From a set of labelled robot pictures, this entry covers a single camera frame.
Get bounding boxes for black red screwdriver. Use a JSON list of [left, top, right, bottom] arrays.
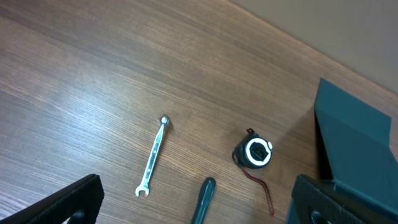
[[191, 177, 216, 224]]

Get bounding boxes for silver combination wrench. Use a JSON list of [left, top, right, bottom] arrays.
[[135, 114, 170, 197]]

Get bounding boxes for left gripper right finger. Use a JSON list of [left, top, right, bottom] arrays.
[[290, 174, 397, 224]]

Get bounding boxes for dark green box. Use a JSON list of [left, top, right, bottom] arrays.
[[284, 78, 398, 224]]

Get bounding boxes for black round tape measure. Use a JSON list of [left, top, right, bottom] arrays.
[[231, 128, 274, 216]]

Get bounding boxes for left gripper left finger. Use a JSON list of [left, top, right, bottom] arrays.
[[1, 174, 104, 224]]

